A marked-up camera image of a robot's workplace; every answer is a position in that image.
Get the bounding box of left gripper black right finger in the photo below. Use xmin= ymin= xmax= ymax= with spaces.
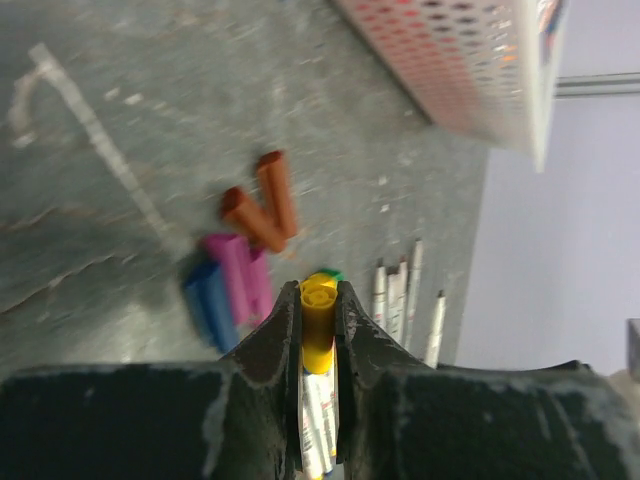
xmin=335 ymin=281 xmax=639 ymax=479

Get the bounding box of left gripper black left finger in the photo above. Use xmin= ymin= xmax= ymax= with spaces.
xmin=201 ymin=281 xmax=302 ymax=479

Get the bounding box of magenta cap marker pen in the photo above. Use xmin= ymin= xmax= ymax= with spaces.
xmin=424 ymin=290 xmax=446 ymax=368

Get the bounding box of purple pen cap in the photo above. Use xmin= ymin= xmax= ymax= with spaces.
xmin=249 ymin=249 xmax=274 ymax=325

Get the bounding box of blue pen cap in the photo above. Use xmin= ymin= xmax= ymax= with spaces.
xmin=182 ymin=260 xmax=239 ymax=355

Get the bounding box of purple cap marker pen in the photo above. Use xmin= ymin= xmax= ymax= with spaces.
xmin=404 ymin=238 xmax=424 ymax=350

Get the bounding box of green cap marker pen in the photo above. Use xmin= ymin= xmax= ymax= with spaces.
xmin=319 ymin=268 xmax=345 ymax=282

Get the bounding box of magenta pen cap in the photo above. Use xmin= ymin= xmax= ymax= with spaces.
xmin=202 ymin=233 xmax=252 ymax=325

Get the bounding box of brown pen cap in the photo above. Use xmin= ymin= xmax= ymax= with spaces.
xmin=256 ymin=150 xmax=297 ymax=239
xmin=220 ymin=187 xmax=286 ymax=253

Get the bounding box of white plastic basket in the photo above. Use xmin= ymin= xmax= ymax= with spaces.
xmin=337 ymin=0 xmax=569 ymax=171

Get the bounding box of orange printed t-shirt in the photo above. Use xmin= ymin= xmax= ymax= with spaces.
xmin=536 ymin=0 xmax=565 ymax=58

